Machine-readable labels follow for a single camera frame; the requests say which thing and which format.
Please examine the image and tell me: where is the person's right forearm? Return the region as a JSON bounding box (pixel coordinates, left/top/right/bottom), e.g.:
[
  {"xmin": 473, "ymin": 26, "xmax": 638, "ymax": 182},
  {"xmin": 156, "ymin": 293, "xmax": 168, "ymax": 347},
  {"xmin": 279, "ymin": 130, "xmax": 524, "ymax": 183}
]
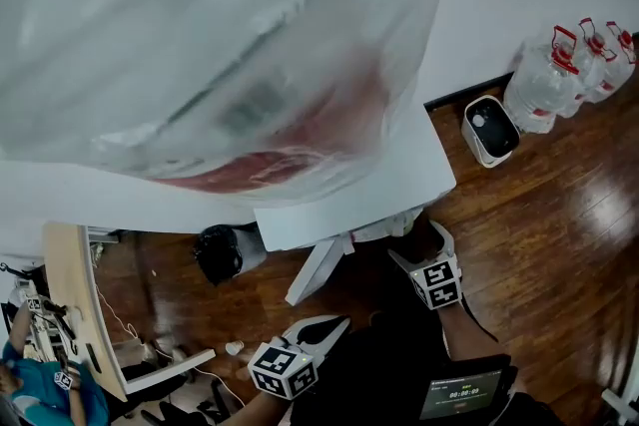
[{"xmin": 437, "ymin": 296, "xmax": 503, "ymax": 363}]

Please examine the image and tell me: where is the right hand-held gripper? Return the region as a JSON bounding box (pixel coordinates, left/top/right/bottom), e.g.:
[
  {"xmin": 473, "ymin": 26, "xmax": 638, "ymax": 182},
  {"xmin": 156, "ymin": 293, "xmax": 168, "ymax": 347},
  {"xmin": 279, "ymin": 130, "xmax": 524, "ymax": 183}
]
[{"xmin": 387, "ymin": 218, "xmax": 464, "ymax": 313}]

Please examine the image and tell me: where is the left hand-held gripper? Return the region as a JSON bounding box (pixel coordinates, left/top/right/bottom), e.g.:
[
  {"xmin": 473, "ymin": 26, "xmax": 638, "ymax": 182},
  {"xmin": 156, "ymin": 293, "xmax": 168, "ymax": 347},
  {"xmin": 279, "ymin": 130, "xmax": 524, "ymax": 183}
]
[{"xmin": 246, "ymin": 313, "xmax": 352, "ymax": 400}]

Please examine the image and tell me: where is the wooden table with white legs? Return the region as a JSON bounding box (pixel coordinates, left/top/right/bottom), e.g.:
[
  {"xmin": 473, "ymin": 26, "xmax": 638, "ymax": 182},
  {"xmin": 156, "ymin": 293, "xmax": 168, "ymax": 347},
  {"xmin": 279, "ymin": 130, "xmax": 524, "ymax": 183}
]
[{"xmin": 42, "ymin": 221, "xmax": 217, "ymax": 404}]

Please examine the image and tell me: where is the black office chair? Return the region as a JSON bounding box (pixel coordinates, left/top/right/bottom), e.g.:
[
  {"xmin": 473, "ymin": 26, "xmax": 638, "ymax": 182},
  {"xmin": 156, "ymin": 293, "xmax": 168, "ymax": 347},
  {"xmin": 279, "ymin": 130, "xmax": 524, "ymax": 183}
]
[{"xmin": 139, "ymin": 376, "xmax": 236, "ymax": 426}]

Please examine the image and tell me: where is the white small appliance black face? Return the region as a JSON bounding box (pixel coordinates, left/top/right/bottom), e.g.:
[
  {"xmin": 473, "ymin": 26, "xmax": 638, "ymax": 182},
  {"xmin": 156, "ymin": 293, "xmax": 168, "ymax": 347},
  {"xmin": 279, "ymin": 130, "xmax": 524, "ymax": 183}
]
[{"xmin": 460, "ymin": 95, "xmax": 521, "ymax": 169}]

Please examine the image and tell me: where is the white water dispenser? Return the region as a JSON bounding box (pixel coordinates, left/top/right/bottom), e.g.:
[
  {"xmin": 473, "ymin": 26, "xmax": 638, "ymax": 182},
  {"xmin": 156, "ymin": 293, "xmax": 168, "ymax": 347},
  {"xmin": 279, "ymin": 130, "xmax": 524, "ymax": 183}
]
[{"xmin": 253, "ymin": 102, "xmax": 458, "ymax": 308}]

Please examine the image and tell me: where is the black rectangular block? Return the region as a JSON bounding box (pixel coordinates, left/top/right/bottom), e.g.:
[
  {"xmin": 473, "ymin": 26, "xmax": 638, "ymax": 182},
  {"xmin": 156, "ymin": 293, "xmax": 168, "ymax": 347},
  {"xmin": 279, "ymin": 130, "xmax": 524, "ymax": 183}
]
[{"xmin": 84, "ymin": 342, "xmax": 104, "ymax": 374}]

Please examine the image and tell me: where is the bin with black bag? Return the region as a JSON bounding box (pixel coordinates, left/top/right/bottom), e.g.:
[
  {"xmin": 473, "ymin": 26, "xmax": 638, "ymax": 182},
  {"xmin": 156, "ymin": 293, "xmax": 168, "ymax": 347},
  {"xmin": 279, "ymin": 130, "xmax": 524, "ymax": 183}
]
[{"xmin": 193, "ymin": 222, "xmax": 267, "ymax": 287}]

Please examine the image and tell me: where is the white floor cable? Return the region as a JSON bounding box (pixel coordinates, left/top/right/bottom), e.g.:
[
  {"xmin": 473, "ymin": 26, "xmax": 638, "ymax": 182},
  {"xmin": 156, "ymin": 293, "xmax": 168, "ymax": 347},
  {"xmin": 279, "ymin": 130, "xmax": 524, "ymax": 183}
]
[{"xmin": 93, "ymin": 281, "xmax": 241, "ymax": 410}]

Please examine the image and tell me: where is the person's left forearm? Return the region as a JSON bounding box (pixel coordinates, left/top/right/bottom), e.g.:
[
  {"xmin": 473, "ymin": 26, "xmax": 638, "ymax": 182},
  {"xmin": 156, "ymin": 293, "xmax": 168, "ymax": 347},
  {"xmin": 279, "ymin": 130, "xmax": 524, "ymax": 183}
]
[{"xmin": 227, "ymin": 388, "xmax": 292, "ymax": 426}]

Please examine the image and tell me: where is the clear bottle with red handle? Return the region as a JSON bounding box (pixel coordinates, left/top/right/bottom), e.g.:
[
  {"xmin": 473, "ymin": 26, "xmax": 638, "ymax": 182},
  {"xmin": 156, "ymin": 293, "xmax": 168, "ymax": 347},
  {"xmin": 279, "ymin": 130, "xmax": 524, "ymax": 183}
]
[
  {"xmin": 502, "ymin": 25, "xmax": 583, "ymax": 135},
  {"xmin": 596, "ymin": 20, "xmax": 639, "ymax": 104},
  {"xmin": 563, "ymin": 17, "xmax": 618, "ymax": 105}
]

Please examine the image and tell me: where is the person's black clothed body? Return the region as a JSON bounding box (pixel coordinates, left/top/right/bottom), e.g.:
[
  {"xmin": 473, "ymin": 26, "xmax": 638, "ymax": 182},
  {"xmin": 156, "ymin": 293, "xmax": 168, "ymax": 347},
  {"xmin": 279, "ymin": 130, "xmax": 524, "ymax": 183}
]
[{"xmin": 292, "ymin": 258, "xmax": 565, "ymax": 426}]

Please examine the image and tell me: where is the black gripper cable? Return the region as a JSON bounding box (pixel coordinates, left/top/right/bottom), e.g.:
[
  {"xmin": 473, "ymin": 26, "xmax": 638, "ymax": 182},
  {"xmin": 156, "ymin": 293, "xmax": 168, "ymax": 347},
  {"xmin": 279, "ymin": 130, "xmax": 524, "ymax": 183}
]
[{"xmin": 461, "ymin": 291, "xmax": 501, "ymax": 343}]

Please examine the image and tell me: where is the black phone with lit screen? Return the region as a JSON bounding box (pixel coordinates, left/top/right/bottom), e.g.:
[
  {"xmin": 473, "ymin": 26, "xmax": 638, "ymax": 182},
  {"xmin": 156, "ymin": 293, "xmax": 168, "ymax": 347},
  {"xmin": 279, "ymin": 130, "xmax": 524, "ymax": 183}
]
[{"xmin": 417, "ymin": 366, "xmax": 506, "ymax": 422}]

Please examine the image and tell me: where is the large clear water jug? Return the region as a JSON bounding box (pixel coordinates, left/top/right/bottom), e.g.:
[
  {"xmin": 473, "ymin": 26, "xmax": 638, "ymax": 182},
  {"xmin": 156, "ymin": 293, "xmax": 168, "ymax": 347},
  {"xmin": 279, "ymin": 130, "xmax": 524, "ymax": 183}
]
[{"xmin": 0, "ymin": 0, "xmax": 448, "ymax": 212}]

